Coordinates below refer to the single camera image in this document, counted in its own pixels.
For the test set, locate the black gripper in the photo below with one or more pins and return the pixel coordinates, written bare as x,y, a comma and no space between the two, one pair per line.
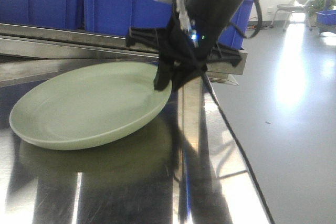
173,45

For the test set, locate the green round plate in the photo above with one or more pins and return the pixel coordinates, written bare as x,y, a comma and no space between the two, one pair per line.
89,106

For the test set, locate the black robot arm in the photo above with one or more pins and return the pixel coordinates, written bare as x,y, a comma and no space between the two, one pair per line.
208,18

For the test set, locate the grey office chair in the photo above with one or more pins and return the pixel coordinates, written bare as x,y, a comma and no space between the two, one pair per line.
293,7

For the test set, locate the green potted plant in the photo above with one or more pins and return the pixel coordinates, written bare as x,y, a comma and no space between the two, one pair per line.
319,5

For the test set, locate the small blue tray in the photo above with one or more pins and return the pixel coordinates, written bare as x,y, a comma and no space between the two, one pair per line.
327,17

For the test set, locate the blue bin behind post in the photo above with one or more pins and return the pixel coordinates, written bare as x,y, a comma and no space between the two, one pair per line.
115,17

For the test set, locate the steel upright post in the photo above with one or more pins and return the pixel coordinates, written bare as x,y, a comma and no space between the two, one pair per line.
190,120

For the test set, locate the steel shelf rail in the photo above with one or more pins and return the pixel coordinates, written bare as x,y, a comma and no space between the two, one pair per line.
46,43

